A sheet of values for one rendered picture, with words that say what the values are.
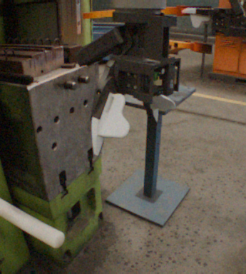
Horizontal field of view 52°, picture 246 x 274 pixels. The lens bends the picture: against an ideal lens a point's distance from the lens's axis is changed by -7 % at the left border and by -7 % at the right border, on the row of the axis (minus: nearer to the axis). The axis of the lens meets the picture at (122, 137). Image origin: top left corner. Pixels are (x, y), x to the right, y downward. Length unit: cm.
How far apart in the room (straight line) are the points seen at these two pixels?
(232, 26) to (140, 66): 53
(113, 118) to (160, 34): 13
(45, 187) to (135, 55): 71
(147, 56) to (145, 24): 4
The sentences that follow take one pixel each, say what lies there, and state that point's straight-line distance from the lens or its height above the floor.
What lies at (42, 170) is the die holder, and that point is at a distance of 95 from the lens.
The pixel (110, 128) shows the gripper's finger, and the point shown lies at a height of 98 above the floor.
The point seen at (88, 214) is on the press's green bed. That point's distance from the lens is 142.
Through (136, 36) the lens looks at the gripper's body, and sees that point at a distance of 37.
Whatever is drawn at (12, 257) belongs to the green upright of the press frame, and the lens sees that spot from 135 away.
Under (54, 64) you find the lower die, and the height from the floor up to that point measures 93.
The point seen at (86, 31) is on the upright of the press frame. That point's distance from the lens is 137.
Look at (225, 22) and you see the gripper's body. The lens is 82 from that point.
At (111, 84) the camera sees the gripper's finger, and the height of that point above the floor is 104.
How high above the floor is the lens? 115
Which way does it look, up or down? 29 degrees down
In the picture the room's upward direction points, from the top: straight up
